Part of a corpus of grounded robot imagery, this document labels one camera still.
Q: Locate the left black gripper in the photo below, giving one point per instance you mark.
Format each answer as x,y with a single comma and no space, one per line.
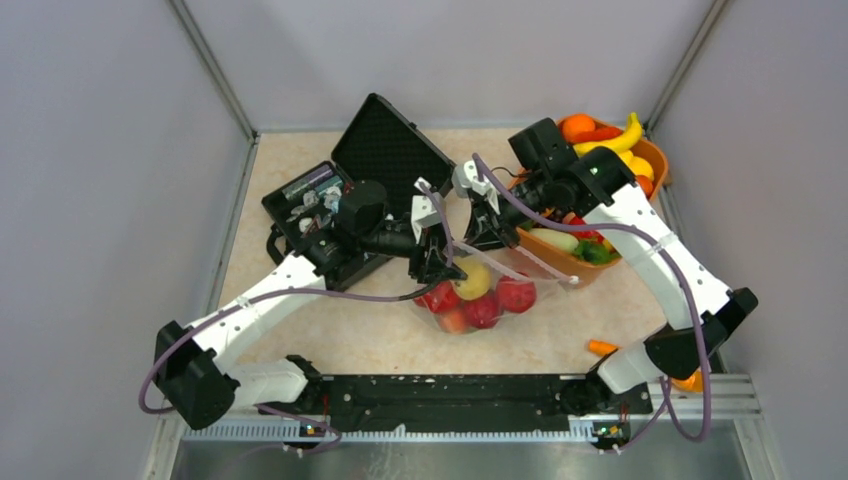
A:
434,267

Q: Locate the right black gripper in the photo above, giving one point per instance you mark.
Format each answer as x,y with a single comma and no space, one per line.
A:
488,230

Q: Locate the red toy tomato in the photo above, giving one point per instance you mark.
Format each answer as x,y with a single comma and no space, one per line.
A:
440,300

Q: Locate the clear zip top bag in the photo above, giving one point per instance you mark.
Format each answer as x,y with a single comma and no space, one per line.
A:
516,263

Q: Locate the red toy bell pepper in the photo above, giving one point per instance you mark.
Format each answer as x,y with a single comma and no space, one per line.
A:
483,312

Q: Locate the red toy apple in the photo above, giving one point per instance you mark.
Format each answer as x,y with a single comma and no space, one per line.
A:
515,296

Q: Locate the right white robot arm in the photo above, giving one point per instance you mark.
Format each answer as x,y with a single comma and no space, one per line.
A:
592,181

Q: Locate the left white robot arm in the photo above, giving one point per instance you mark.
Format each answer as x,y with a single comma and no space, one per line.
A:
195,365

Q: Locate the pale green toy eggplant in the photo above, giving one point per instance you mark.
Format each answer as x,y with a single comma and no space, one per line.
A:
561,241

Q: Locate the orange fruit basket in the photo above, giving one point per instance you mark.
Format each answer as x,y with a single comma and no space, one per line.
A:
650,166

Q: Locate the green toy leaf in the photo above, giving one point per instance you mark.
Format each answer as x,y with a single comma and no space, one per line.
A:
594,253

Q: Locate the black poker chip case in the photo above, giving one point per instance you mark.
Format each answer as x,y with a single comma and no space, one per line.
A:
380,144

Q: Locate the toy orange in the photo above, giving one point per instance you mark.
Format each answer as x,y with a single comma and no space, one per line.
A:
574,126

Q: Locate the small orange toy carrot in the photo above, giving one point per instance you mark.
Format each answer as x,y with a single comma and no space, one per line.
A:
597,135

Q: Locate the yellow toy banana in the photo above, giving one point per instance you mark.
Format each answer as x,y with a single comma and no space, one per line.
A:
632,134

